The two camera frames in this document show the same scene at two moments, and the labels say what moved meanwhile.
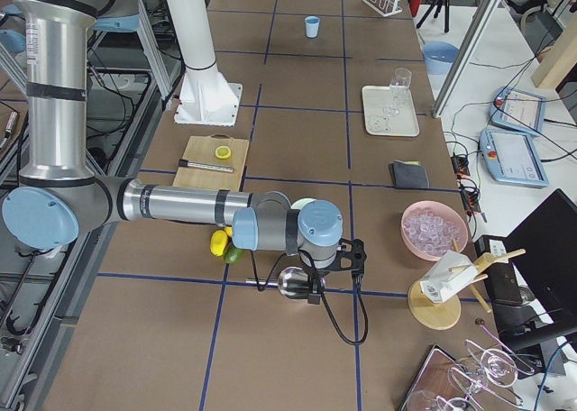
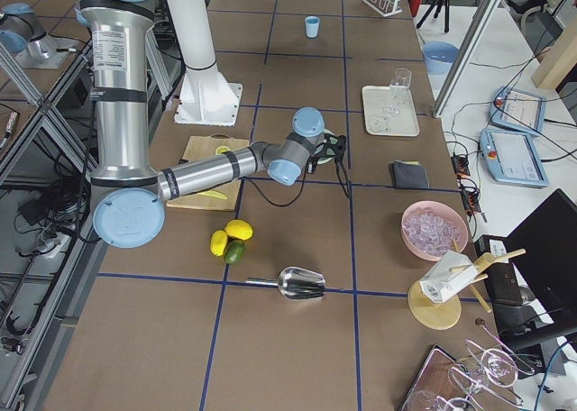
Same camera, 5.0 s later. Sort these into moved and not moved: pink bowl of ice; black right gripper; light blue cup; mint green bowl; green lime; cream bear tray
Moved: black right gripper; mint green bowl
Not moved: cream bear tray; pink bowl of ice; green lime; light blue cup
